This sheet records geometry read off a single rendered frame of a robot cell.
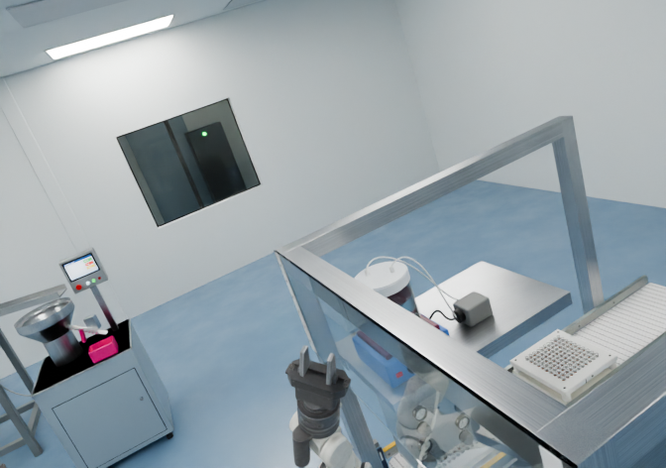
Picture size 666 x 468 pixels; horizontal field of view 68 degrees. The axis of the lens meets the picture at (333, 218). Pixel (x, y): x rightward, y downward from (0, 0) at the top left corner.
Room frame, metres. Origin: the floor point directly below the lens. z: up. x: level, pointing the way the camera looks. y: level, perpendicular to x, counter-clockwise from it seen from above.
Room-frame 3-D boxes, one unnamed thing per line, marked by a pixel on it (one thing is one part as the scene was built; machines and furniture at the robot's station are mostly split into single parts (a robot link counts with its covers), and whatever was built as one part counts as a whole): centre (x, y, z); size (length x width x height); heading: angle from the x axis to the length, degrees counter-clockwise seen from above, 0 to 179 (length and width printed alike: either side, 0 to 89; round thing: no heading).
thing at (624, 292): (1.54, -0.53, 0.83); 1.32 x 0.02 x 0.03; 110
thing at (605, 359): (1.42, -0.59, 0.88); 0.25 x 0.24 x 0.02; 19
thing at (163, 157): (6.00, 1.37, 1.43); 1.38 x 0.01 x 1.16; 108
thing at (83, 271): (3.33, 1.75, 1.07); 0.23 x 0.10 x 0.62; 108
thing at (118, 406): (3.13, 1.91, 0.38); 0.63 x 0.57 x 0.76; 108
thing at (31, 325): (3.17, 1.97, 0.95); 0.49 x 0.36 x 0.38; 108
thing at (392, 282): (1.20, -0.07, 1.44); 0.15 x 0.15 x 0.19
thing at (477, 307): (1.26, -0.29, 1.28); 0.10 x 0.07 x 0.06; 110
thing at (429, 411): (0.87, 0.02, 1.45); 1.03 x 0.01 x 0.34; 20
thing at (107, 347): (2.99, 1.70, 0.80); 0.16 x 0.12 x 0.09; 108
